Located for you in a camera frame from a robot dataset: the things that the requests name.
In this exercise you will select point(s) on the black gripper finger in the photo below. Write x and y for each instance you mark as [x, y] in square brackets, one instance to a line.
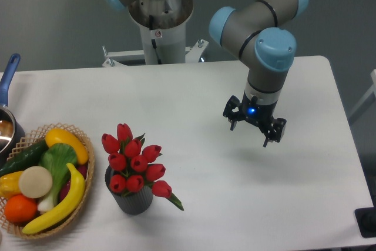
[232, 111]
[274, 131]

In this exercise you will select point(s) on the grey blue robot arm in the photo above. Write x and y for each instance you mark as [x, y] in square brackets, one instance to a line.
[253, 35]

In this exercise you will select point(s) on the grey ribbed vase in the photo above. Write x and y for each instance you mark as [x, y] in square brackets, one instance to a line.
[135, 203]

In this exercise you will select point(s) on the green cucumber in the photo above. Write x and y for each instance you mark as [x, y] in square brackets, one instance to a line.
[25, 159]

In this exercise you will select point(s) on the steel pot blue handle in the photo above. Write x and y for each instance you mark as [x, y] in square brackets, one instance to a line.
[11, 130]

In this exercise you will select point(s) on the green bok choy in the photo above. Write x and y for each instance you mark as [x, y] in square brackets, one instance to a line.
[55, 160]

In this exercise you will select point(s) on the orange fruit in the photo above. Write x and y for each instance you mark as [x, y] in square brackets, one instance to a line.
[20, 209]

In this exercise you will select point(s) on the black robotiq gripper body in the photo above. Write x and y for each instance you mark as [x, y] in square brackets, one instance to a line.
[256, 114]

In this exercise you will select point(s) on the red tulip bouquet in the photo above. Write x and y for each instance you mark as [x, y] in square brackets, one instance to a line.
[135, 166]

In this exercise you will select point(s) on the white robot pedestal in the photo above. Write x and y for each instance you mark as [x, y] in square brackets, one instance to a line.
[162, 25]

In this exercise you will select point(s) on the yellow bell pepper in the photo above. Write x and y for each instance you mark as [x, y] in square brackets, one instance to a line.
[9, 185]

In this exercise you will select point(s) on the black device at edge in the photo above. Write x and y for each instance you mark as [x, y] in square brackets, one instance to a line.
[366, 221]

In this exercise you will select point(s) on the woven wicker basket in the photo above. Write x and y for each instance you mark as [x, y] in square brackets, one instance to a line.
[29, 139]

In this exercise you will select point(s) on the white frame at right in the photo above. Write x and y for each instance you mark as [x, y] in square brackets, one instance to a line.
[363, 103]

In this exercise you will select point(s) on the beige round disc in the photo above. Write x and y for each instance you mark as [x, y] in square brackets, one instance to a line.
[35, 182]

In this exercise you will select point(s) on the yellow banana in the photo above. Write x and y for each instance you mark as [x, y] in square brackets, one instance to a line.
[63, 209]

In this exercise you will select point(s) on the dark red vegetable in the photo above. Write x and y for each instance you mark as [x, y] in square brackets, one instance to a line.
[65, 188]

